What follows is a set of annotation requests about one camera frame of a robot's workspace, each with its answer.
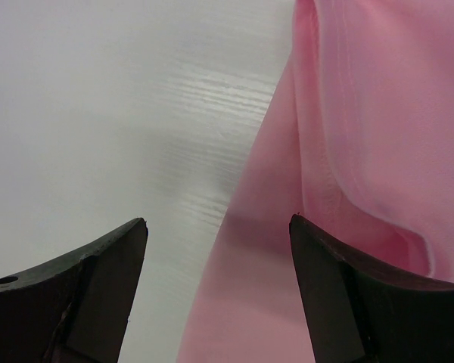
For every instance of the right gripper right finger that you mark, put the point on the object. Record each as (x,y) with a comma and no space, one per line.
(361,309)

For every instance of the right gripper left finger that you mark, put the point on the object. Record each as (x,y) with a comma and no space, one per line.
(76,307)

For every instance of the pink t shirt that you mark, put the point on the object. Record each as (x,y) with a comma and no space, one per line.
(358,138)

